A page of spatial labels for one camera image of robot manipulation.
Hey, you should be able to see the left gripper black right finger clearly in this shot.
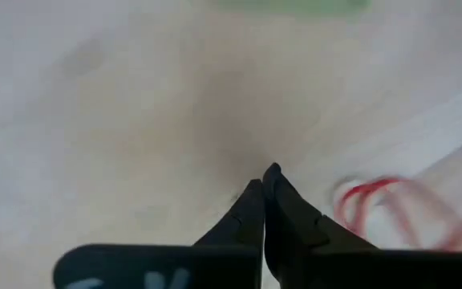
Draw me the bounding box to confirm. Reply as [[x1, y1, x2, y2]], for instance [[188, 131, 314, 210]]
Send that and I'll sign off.
[[261, 161, 462, 289]]

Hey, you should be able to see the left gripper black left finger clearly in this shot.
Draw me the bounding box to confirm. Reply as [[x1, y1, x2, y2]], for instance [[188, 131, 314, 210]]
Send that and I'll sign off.
[[52, 178, 265, 289]]

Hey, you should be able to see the red rubber band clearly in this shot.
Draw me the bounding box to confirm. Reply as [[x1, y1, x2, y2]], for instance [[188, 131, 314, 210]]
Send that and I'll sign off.
[[332, 175, 462, 253]]

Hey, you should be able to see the green rubber band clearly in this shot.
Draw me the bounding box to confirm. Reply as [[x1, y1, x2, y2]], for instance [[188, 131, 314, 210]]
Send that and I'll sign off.
[[210, 0, 373, 18]]

